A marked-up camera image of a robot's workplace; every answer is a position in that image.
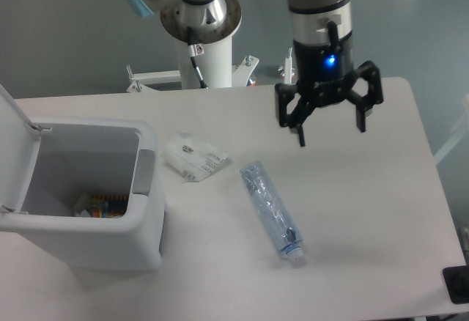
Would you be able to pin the colourful trash inside can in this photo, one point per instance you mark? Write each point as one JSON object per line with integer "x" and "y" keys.
{"x": 101, "y": 205}

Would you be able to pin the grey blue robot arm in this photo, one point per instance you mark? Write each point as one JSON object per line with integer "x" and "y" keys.
{"x": 322, "y": 42}

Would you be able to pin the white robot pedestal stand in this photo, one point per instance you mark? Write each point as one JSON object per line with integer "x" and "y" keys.
{"x": 211, "y": 69}

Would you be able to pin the crushed clear plastic bottle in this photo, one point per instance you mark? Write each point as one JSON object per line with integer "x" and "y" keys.
{"x": 272, "y": 212}

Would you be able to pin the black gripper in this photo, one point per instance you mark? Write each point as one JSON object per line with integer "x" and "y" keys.
{"x": 326, "y": 76}

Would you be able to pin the black device at table corner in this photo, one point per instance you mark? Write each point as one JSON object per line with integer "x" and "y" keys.
{"x": 456, "y": 280}

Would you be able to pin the white push-lid trash can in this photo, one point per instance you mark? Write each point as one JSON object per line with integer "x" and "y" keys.
{"x": 85, "y": 190}

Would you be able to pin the clear plastic packet with label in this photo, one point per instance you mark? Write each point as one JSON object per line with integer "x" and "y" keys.
{"x": 193, "y": 158}

